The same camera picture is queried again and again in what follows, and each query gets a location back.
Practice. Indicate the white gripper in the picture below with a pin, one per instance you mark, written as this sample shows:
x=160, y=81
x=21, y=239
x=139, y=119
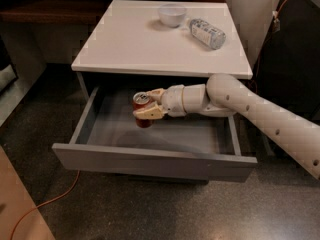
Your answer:
x=173, y=100

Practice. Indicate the red coke can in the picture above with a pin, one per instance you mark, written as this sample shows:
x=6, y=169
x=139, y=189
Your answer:
x=140, y=100

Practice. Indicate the grey top drawer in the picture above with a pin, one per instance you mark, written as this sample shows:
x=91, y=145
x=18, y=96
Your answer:
x=198, y=148

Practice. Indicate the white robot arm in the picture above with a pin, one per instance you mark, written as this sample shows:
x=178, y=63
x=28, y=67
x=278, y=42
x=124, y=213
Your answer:
x=223, y=95

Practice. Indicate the grey cabinet with white top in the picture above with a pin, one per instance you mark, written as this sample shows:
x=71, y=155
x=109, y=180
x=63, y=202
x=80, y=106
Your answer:
x=131, y=49

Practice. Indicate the white bowl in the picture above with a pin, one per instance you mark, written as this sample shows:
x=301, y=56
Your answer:
x=172, y=15

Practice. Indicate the dark wooden shelf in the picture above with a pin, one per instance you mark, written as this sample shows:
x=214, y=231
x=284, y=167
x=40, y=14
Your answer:
x=86, y=12

